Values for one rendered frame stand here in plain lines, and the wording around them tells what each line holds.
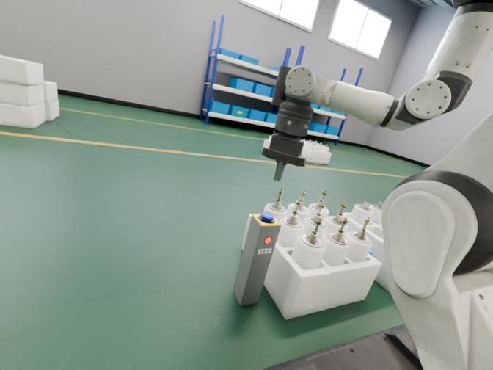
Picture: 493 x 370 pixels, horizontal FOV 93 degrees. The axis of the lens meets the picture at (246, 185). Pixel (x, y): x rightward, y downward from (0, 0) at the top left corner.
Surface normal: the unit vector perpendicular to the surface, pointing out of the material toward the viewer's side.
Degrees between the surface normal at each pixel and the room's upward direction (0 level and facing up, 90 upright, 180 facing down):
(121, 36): 90
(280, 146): 90
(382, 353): 0
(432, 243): 90
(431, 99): 79
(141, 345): 0
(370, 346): 0
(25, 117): 90
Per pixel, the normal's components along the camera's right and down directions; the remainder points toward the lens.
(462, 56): -0.28, 0.07
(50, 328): 0.21, -0.92
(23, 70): 0.38, 0.39
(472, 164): -0.90, -0.05
